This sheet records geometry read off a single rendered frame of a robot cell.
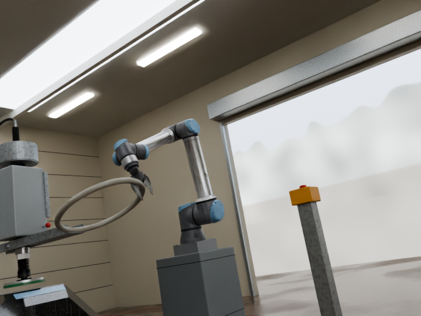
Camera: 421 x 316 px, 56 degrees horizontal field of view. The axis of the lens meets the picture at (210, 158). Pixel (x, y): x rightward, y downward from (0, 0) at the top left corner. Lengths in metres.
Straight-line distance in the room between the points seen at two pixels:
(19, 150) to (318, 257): 1.81
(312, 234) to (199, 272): 0.84
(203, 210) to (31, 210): 1.08
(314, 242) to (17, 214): 1.66
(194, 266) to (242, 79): 5.24
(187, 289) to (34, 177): 1.19
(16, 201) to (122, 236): 6.85
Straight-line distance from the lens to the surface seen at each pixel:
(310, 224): 2.14
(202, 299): 2.65
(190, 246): 2.79
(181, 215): 2.85
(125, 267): 9.28
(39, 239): 2.44
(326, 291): 2.15
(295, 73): 6.60
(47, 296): 2.55
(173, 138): 2.81
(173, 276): 2.78
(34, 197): 2.63
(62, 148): 9.51
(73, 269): 9.10
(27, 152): 2.65
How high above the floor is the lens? 0.84
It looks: 13 degrees up
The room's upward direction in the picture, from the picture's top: 10 degrees counter-clockwise
